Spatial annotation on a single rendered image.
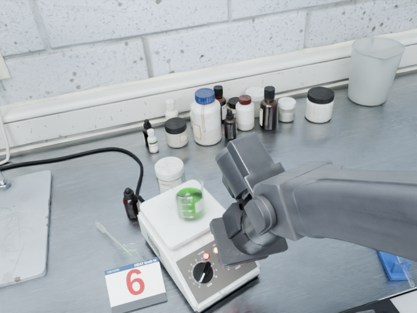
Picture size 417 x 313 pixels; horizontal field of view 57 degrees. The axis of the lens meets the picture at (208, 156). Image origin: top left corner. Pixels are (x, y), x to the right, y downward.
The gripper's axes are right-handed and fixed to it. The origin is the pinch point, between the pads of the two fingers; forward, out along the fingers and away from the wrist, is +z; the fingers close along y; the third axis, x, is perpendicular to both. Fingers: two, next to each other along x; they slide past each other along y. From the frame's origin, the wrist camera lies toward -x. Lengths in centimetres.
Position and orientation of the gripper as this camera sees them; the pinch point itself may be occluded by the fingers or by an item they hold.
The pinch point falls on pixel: (232, 248)
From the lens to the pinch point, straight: 64.2
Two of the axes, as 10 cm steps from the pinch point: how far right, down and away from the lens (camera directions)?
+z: -2.2, 4.3, 8.8
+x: 2.4, 8.9, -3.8
